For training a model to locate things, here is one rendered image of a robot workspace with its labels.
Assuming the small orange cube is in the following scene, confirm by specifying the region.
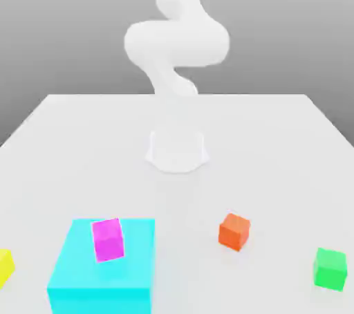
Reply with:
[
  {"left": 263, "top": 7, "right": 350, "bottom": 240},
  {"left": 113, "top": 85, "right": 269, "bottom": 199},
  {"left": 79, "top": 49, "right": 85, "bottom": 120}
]
[{"left": 217, "top": 212, "right": 252, "bottom": 252}]

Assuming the small yellow cube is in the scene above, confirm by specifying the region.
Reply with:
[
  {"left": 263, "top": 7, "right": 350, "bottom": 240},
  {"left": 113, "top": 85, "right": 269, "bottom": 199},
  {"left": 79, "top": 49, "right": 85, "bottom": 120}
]
[{"left": 0, "top": 248, "right": 16, "bottom": 290}]

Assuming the large cyan box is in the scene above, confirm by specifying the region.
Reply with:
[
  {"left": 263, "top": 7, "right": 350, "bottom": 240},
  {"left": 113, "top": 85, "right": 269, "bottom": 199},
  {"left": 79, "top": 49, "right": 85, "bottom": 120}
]
[{"left": 46, "top": 218, "right": 156, "bottom": 314}]

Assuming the small green cube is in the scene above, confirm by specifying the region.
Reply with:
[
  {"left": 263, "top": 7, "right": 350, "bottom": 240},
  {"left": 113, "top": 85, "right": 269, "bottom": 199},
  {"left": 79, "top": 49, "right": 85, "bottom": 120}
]
[{"left": 313, "top": 247, "right": 348, "bottom": 292}]

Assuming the small magenta cube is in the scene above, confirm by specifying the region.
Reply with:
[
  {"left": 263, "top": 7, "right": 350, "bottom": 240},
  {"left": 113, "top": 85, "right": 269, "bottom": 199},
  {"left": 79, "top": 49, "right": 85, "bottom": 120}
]
[{"left": 91, "top": 217, "right": 126, "bottom": 264}]

